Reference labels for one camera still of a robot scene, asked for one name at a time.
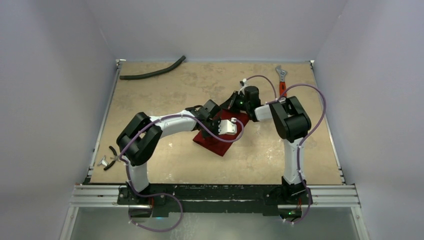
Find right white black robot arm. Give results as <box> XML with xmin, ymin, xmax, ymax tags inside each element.
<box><xmin>220</xmin><ymin>86</ymin><xmax>312</xmax><ymax>204</ymax></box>

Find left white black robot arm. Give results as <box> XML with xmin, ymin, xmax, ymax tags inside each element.
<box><xmin>116</xmin><ymin>99</ymin><xmax>221</xmax><ymax>205</ymax></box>

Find black foam tube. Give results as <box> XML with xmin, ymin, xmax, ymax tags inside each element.
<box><xmin>119</xmin><ymin>55</ymin><xmax>186</xmax><ymax>81</ymax></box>

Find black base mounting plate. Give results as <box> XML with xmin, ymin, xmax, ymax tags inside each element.
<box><xmin>117</xmin><ymin>183</ymin><xmax>313</xmax><ymax>219</ymax></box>

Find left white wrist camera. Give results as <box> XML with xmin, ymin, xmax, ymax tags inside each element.
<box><xmin>218</xmin><ymin>117</ymin><xmax>238</xmax><ymax>136</ymax></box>

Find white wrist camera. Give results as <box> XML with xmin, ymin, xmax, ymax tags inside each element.
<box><xmin>238</xmin><ymin>78</ymin><xmax>249</xmax><ymax>95</ymax></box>
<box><xmin>218</xmin><ymin>117</ymin><xmax>238</xmax><ymax>136</ymax></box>

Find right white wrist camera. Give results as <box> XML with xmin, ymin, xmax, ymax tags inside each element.
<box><xmin>238</xmin><ymin>78</ymin><xmax>249</xmax><ymax>95</ymax></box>

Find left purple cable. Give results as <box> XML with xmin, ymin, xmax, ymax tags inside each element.
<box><xmin>117</xmin><ymin>114</ymin><xmax>245</xmax><ymax>233</ymax></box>

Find purple cable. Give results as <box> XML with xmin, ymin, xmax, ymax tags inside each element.
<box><xmin>241</xmin><ymin>74</ymin><xmax>328</xmax><ymax>226</ymax></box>
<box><xmin>117</xmin><ymin>114</ymin><xmax>245</xmax><ymax>233</ymax></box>

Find adjustable wrench red handle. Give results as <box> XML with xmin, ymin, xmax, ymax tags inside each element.
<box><xmin>275</xmin><ymin>65</ymin><xmax>288</xmax><ymax>98</ymax></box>

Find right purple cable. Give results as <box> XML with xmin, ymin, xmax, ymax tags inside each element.
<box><xmin>241</xmin><ymin>74</ymin><xmax>328</xmax><ymax>226</ymax></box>

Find aluminium rail frame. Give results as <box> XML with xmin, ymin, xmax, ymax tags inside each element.
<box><xmin>61</xmin><ymin>61</ymin><xmax>369</xmax><ymax>240</ymax></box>

